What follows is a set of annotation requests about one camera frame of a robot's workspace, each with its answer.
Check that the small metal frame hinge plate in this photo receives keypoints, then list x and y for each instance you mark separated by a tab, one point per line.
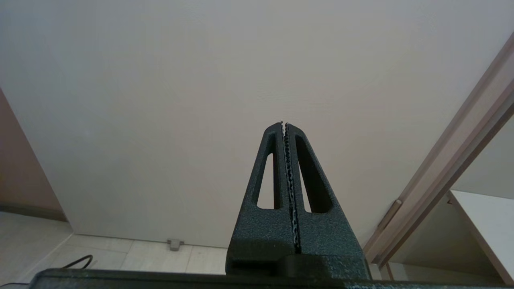
389	216

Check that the dark baseboard strip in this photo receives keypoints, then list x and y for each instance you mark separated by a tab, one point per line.
32	213

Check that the small metal floor door stop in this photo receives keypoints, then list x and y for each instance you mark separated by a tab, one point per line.
175	244

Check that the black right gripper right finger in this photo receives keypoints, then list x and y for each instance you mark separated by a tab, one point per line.
325	237

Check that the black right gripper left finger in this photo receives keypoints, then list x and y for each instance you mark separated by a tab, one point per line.
261	237

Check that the white room door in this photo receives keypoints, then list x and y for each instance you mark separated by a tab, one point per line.
180	100

